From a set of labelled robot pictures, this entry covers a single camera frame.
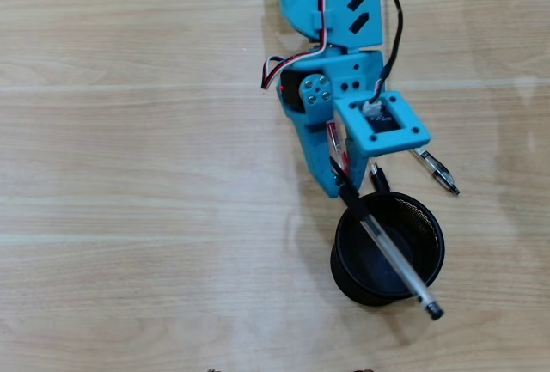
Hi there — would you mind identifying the clear pen with black cap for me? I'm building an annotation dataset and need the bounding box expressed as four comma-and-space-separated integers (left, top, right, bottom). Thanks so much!
329, 157, 444, 321

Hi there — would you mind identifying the black mesh pen holder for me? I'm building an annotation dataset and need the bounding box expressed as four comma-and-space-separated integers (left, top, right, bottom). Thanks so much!
329, 191, 446, 308

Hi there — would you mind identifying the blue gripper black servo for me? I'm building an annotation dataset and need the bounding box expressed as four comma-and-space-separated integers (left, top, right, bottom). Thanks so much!
277, 48, 386, 199

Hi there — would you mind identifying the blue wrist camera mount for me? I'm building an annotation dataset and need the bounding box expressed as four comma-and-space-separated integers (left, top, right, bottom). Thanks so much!
333, 90, 432, 159

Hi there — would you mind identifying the red retractable gel pen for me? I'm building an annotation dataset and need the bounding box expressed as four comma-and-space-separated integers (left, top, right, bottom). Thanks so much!
325, 120, 350, 178

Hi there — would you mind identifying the black camera cable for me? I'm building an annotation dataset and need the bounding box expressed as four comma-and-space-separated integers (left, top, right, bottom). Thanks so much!
364, 0, 406, 115

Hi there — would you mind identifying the gray grip retractable pen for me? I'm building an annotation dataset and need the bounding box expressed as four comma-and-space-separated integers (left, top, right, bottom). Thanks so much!
408, 147, 461, 197

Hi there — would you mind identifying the red white black servo cable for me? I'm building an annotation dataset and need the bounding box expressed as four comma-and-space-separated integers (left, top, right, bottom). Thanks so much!
260, 0, 347, 92

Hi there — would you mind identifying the black grip retractable pen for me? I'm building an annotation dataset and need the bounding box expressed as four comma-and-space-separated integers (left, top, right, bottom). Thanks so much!
368, 161, 392, 195

